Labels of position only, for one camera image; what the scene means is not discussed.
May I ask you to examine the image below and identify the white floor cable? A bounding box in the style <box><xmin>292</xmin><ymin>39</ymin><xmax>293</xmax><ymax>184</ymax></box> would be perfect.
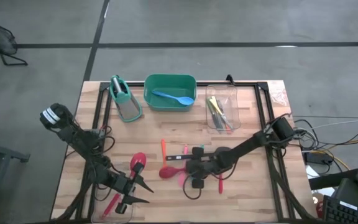
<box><xmin>306</xmin><ymin>118</ymin><xmax>358</xmax><ymax>131</ymax></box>

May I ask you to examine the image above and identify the teal plastic bin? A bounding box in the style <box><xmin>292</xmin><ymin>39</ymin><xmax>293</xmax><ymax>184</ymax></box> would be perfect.
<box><xmin>143</xmin><ymin>73</ymin><xmax>198</xmax><ymax>112</ymax></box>

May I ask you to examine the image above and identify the orange-handled knife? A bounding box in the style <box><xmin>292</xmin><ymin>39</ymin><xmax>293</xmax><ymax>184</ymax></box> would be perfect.
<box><xmin>216</xmin><ymin>99</ymin><xmax>233</xmax><ymax>134</ymax></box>

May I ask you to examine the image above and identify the red slotted spoon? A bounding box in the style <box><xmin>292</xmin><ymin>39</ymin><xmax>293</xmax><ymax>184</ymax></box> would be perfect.
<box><xmin>102</xmin><ymin>151</ymin><xmax>148</xmax><ymax>218</ymax></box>

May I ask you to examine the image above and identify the blue silicone spoon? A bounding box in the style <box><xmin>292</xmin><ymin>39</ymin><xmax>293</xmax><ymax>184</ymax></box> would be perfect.
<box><xmin>151</xmin><ymin>90</ymin><xmax>195</xmax><ymax>106</ymax></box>

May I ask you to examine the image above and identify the pink silicone spatula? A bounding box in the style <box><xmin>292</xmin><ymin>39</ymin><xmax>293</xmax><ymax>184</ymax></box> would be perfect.
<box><xmin>178</xmin><ymin>144</ymin><xmax>189</xmax><ymax>187</ymax></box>

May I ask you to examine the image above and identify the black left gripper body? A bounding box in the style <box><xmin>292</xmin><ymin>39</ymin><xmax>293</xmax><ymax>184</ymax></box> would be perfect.
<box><xmin>112</xmin><ymin>162</ymin><xmax>145</xmax><ymax>215</ymax></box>

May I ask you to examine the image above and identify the clear plastic film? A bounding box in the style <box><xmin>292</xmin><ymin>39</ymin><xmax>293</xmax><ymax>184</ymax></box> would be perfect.
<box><xmin>268</xmin><ymin>88</ymin><xmax>289</xmax><ymax>107</ymax></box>

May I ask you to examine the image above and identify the orange silicone spatula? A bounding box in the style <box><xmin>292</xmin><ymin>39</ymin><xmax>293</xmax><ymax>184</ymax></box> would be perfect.
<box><xmin>161</xmin><ymin>139</ymin><xmax>168</xmax><ymax>170</ymax></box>

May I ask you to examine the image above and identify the black power adapter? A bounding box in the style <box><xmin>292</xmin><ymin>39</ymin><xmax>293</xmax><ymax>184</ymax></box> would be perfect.
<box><xmin>305</xmin><ymin>151</ymin><xmax>334</xmax><ymax>166</ymax></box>

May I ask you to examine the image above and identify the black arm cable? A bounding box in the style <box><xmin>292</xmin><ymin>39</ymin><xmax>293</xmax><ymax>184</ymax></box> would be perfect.
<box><xmin>99</xmin><ymin>125</ymin><xmax>116</xmax><ymax>155</ymax></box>
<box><xmin>182</xmin><ymin>175</ymin><xmax>202</xmax><ymax>200</ymax></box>

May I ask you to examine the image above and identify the grey cable hub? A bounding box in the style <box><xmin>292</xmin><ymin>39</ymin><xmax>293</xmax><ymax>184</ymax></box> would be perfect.
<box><xmin>292</xmin><ymin>128</ymin><xmax>307</xmax><ymax>139</ymax></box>

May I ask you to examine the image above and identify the metal grater teal handle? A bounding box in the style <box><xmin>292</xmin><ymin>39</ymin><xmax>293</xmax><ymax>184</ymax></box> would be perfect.
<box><xmin>109</xmin><ymin>75</ymin><xmax>143</xmax><ymax>123</ymax></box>

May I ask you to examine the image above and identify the red solid spoon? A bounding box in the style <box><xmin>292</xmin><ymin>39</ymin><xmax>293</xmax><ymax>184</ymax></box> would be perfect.
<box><xmin>158</xmin><ymin>166</ymin><xmax>188</xmax><ymax>180</ymax></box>

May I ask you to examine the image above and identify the clear plastic bin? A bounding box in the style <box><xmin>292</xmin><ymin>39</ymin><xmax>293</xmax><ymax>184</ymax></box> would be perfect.
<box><xmin>205</xmin><ymin>83</ymin><xmax>242</xmax><ymax>134</ymax></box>

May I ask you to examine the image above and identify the black keyboard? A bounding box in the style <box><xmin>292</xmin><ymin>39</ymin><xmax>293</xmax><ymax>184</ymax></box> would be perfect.
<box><xmin>323</xmin><ymin>194</ymin><xmax>358</xmax><ymax>224</ymax></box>

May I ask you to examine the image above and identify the dark-handled knife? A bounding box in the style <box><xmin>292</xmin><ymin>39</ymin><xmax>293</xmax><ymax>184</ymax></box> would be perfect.
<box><xmin>213</xmin><ymin>108</ymin><xmax>226</xmax><ymax>133</ymax></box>

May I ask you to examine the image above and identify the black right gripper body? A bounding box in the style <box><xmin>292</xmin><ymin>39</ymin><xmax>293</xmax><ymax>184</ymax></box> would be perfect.
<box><xmin>191</xmin><ymin>145</ymin><xmax>218</xmax><ymax>190</ymax></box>

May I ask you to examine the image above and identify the clear shallow dish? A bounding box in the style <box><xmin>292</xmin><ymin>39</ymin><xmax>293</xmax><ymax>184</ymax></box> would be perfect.
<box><xmin>91</xmin><ymin>160</ymin><xmax>136</xmax><ymax>223</ymax></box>

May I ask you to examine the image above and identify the black table frame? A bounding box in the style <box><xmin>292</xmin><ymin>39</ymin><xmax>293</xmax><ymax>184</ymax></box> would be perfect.
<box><xmin>54</xmin><ymin>81</ymin><xmax>319</xmax><ymax>224</ymax></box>

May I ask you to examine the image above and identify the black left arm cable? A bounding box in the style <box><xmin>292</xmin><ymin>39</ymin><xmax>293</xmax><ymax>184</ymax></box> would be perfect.
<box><xmin>99</xmin><ymin>125</ymin><xmax>116</xmax><ymax>155</ymax></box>

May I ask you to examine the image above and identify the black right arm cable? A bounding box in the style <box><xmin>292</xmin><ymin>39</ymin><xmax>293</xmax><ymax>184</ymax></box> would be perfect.
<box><xmin>182</xmin><ymin>175</ymin><xmax>202</xmax><ymax>200</ymax></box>

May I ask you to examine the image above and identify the black slotted spoon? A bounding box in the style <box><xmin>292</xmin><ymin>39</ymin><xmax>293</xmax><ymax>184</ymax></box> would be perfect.
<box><xmin>165</xmin><ymin>153</ymin><xmax>195</xmax><ymax>162</ymax></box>

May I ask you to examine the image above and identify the cream-handled knife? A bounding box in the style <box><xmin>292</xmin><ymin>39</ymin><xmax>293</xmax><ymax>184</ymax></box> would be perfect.
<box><xmin>206</xmin><ymin>98</ymin><xmax>222</xmax><ymax>130</ymax></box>
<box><xmin>210</xmin><ymin>95</ymin><xmax>229</xmax><ymax>125</ymax></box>

